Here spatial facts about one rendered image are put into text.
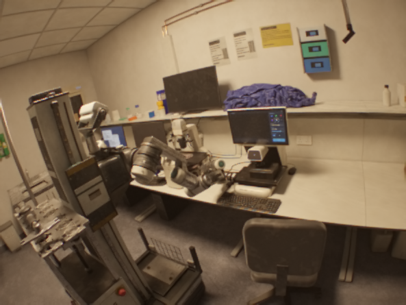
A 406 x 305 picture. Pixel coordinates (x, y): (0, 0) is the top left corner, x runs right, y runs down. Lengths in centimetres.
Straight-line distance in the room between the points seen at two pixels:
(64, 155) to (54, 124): 15
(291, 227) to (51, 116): 116
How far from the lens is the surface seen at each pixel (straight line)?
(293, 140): 208
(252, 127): 158
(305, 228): 100
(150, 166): 109
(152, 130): 228
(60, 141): 106
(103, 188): 112
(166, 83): 251
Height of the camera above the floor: 162
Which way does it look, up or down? 19 degrees down
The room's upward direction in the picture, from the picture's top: 12 degrees counter-clockwise
